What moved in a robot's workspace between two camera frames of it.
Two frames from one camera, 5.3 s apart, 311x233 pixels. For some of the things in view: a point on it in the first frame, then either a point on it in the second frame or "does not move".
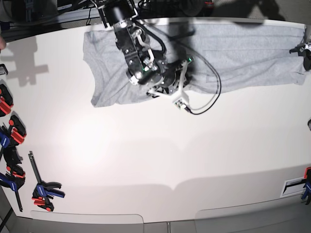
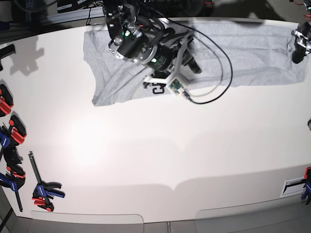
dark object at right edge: x=309 y=124 does not move
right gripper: x=306 y=53 -> x=303 y=34
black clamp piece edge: x=3 y=70 -> x=5 y=52
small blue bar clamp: x=41 y=194 does not move
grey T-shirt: x=225 y=58 does not move
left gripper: x=171 y=72 -> x=180 y=42
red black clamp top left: x=6 y=101 does not move
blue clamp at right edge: x=306 y=194 does not move
